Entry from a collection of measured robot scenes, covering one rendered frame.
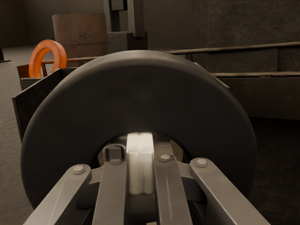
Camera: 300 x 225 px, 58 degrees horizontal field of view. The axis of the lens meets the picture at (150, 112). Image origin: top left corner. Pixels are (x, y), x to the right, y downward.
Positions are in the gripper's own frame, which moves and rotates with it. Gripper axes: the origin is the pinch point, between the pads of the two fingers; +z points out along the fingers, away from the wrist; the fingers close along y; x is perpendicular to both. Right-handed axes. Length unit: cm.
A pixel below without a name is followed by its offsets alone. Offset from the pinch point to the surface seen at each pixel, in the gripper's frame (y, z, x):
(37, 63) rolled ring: -39, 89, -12
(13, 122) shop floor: -111, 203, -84
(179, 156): 5.6, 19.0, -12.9
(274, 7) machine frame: 30, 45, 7
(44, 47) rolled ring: -34, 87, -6
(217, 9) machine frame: 20, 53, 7
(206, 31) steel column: 79, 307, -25
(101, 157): -6.7, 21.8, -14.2
